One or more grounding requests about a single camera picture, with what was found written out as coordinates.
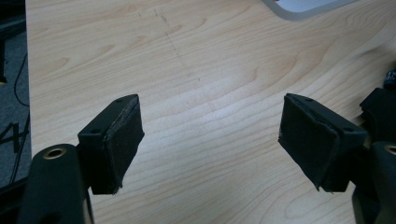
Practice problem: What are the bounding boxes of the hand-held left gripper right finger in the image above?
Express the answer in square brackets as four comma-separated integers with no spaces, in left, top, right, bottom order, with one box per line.
[278,92,368,192]

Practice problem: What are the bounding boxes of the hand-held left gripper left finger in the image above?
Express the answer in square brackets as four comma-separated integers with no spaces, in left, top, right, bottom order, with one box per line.
[78,93,145,195]

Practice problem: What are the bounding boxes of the black stand legs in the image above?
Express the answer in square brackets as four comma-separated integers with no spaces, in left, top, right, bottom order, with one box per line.
[0,121,31,154]

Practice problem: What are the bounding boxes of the white plastic container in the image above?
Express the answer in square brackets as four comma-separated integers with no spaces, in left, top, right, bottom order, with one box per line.
[261,0,359,22]

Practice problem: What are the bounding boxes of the dark furniture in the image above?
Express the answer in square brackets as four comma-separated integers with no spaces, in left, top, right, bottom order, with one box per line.
[0,0,26,85]

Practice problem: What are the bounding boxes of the black cable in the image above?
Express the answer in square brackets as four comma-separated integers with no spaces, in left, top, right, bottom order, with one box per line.
[13,52,31,108]

